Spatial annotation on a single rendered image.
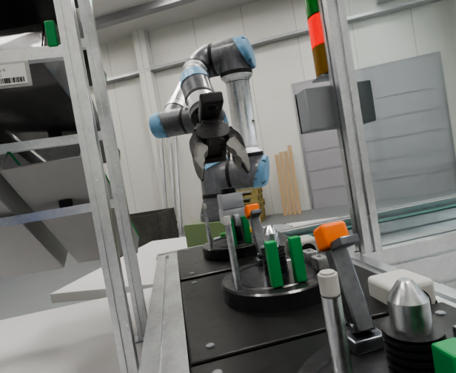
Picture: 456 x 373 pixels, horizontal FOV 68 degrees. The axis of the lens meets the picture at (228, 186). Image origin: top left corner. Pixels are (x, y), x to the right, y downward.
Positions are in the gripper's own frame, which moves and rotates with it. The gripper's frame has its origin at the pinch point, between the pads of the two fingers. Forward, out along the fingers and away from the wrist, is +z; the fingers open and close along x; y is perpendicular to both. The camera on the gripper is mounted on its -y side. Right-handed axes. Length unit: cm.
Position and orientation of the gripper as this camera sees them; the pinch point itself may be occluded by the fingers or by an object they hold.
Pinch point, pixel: (224, 170)
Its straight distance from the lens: 66.1
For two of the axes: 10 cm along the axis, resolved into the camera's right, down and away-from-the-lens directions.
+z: 2.4, 7.7, -6.0
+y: -0.3, 6.2, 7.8
